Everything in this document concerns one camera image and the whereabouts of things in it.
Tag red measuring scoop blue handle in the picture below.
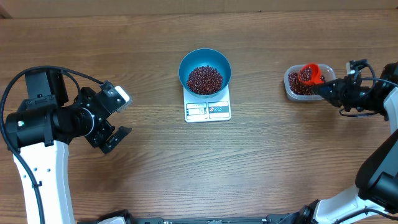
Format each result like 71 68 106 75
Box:
298 63 324 85

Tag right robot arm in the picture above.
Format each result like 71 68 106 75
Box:
294 60 397 223

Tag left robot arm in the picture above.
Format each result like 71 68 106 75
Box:
1 66 132 223

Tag red beans in bowl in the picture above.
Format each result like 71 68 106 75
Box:
186 65 223 95

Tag white digital kitchen scale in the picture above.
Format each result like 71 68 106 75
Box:
183 85 232 123

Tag blue bowl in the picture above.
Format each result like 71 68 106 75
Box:
178 49 232 98

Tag clear plastic container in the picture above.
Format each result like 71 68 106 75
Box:
284 64 336 102

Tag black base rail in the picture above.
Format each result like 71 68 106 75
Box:
77 206 313 224

